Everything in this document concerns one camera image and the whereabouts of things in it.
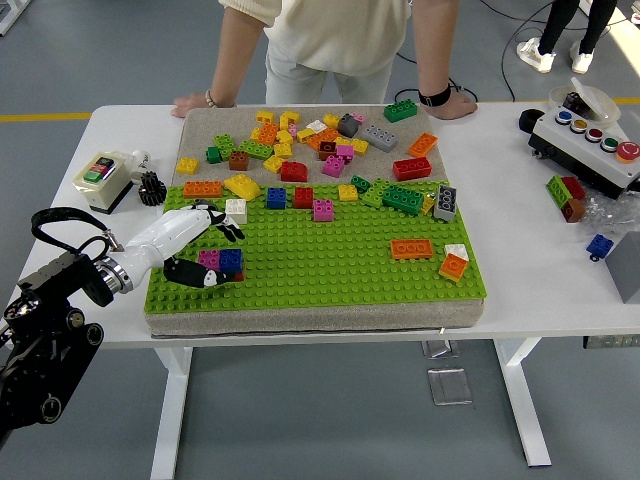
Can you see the clear plastic bag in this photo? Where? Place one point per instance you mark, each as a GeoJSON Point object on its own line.
{"type": "Point", "coordinates": [607, 215]}

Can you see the small dark green brick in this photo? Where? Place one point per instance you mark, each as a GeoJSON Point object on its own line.
{"type": "Point", "coordinates": [360, 183]}
{"type": "Point", "coordinates": [214, 155]}

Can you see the lime green two-by-four brick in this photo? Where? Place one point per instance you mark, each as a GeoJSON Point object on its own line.
{"type": "Point", "coordinates": [255, 149]}

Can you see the blue sloped brick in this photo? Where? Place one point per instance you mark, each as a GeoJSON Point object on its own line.
{"type": "Point", "coordinates": [231, 260]}

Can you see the grey two-by-four brick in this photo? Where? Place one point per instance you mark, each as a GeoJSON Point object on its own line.
{"type": "Point", "coordinates": [379, 138]}
{"type": "Point", "coordinates": [445, 202]}

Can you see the person's right hand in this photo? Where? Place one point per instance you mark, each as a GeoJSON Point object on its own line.
{"type": "Point", "coordinates": [190, 102]}

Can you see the table height control panel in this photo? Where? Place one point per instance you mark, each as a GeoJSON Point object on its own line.
{"type": "Point", "coordinates": [610, 342]}

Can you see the person's left forearm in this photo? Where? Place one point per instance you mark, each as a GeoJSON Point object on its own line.
{"type": "Point", "coordinates": [435, 50]}

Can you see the brown two-by-two brick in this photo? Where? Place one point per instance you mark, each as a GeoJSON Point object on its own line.
{"type": "Point", "coordinates": [238, 161]}

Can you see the white push-button control box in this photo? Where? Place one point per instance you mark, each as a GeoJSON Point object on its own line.
{"type": "Point", "coordinates": [580, 150]}

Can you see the white two-by-two brick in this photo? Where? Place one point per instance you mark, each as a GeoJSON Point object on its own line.
{"type": "Point", "coordinates": [236, 211]}

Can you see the small pink brick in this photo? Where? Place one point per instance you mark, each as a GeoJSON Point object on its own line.
{"type": "Point", "coordinates": [358, 118]}
{"type": "Point", "coordinates": [293, 129]}

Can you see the red two-by-two brick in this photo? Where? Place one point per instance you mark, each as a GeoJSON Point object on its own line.
{"type": "Point", "coordinates": [303, 197]}

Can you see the clear plastic container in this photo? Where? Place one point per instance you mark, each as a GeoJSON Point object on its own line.
{"type": "Point", "coordinates": [602, 107]}

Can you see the yellow curved brick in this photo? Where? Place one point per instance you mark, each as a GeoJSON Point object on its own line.
{"type": "Point", "coordinates": [242, 186]}

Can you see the pink two-by-two brick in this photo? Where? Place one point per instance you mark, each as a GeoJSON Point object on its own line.
{"type": "Point", "coordinates": [323, 210]}
{"type": "Point", "coordinates": [345, 152]}
{"type": "Point", "coordinates": [209, 259]}

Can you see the white table leg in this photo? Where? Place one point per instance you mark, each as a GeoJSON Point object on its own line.
{"type": "Point", "coordinates": [170, 415]}
{"type": "Point", "coordinates": [522, 400]}

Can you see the grey box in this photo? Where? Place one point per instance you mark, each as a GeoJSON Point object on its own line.
{"type": "Point", "coordinates": [627, 270]}

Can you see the white desk frame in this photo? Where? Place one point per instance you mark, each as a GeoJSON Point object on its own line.
{"type": "Point", "coordinates": [6, 25]}

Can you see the orange and yellow brick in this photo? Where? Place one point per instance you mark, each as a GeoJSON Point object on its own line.
{"type": "Point", "coordinates": [453, 267]}

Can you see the blue two-by-two brick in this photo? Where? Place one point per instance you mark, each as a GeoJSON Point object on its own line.
{"type": "Point", "coordinates": [276, 198]}

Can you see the red curved brick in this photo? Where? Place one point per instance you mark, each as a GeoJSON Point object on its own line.
{"type": "Point", "coordinates": [294, 172]}

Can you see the blue brick with keyring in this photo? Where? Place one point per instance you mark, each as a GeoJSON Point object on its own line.
{"type": "Point", "coordinates": [599, 245]}

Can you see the yellow L-shaped brick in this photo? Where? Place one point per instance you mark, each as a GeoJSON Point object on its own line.
{"type": "Point", "coordinates": [289, 117]}

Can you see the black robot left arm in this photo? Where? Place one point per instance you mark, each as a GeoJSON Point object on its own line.
{"type": "Point", "coordinates": [40, 340]}

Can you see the black gear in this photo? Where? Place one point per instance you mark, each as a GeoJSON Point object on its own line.
{"type": "Point", "coordinates": [151, 189]}

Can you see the person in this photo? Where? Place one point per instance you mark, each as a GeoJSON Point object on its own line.
{"type": "Point", "coordinates": [335, 40]}

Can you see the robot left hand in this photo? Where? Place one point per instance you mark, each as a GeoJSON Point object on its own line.
{"type": "Point", "coordinates": [170, 230]}

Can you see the small clear plastic case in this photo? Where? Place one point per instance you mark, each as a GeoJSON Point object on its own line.
{"type": "Point", "coordinates": [437, 349]}

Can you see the black wristband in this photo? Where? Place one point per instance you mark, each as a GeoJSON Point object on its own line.
{"type": "Point", "coordinates": [435, 100]}

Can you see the red two-by-four brick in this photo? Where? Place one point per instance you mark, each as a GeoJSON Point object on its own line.
{"type": "Point", "coordinates": [239, 276]}
{"type": "Point", "coordinates": [412, 169]}

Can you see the magenta two-by-two brick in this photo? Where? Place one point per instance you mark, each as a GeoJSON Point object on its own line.
{"type": "Point", "coordinates": [334, 166]}

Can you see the yellow two-by-two brick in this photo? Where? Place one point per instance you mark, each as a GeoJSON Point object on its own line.
{"type": "Point", "coordinates": [187, 165]}
{"type": "Point", "coordinates": [348, 192]}

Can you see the dark grey sloped brick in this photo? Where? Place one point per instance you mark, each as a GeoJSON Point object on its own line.
{"type": "Point", "coordinates": [348, 126]}

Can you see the person's right forearm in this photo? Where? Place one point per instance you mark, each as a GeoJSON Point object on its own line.
{"type": "Point", "coordinates": [232, 55]}

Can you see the green studded baseplate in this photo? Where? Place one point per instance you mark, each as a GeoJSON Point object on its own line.
{"type": "Point", "coordinates": [350, 285]}

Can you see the small yellow brick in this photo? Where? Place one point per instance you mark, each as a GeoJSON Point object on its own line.
{"type": "Point", "coordinates": [428, 205]}

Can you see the person's left hand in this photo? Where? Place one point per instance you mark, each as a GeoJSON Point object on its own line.
{"type": "Point", "coordinates": [455, 107]}

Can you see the dark green two-by-four brick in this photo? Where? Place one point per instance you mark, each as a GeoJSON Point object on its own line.
{"type": "Point", "coordinates": [403, 199]}
{"type": "Point", "coordinates": [401, 110]}

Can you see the orange two-by-four brick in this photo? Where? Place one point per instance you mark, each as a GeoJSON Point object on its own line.
{"type": "Point", "coordinates": [411, 248]}
{"type": "Point", "coordinates": [202, 189]}
{"type": "Point", "coordinates": [423, 145]}

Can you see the large orange brick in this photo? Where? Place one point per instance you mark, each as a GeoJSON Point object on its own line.
{"type": "Point", "coordinates": [325, 136]}

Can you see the large clear plastic case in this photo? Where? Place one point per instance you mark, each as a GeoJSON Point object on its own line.
{"type": "Point", "coordinates": [450, 387]}

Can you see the beige switch box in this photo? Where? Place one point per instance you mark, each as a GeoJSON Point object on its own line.
{"type": "Point", "coordinates": [102, 175]}

